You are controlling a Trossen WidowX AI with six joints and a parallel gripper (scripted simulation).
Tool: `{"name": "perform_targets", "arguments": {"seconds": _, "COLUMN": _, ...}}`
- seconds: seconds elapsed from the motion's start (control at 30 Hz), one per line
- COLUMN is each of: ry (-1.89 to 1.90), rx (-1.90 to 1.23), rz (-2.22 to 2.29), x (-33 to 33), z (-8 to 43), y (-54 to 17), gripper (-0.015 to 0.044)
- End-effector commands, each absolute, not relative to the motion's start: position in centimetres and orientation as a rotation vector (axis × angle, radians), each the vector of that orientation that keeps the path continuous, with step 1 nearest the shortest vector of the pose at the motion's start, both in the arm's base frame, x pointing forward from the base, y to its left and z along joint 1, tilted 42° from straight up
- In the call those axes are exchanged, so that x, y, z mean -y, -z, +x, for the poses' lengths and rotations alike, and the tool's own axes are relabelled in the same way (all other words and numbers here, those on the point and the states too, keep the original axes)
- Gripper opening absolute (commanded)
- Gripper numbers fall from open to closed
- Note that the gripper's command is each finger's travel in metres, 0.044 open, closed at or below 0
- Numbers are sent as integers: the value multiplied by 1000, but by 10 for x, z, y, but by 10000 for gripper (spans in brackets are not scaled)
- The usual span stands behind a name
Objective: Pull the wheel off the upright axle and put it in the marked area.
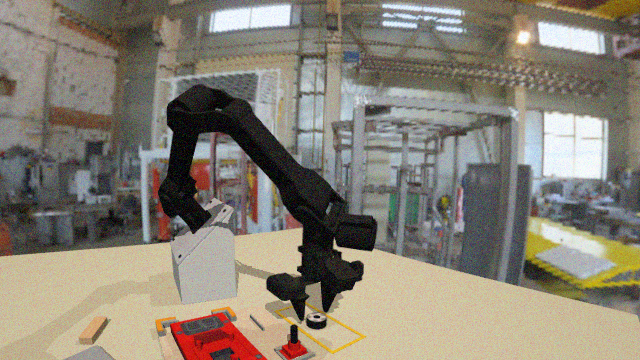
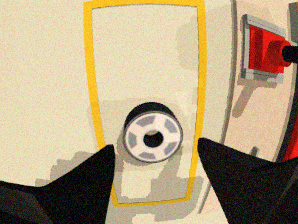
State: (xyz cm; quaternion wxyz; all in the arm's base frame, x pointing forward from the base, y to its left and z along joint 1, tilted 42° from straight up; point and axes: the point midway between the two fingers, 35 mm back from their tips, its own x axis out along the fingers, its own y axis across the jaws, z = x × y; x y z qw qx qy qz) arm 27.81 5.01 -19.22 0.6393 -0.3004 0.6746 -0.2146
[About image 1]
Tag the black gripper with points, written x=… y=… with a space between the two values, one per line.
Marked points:
x=287 y=287

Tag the orange flat rectangular block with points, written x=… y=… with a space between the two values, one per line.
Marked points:
x=93 y=330

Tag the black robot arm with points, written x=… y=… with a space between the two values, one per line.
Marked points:
x=303 y=192

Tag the black and white wheel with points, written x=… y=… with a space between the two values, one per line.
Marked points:
x=316 y=320

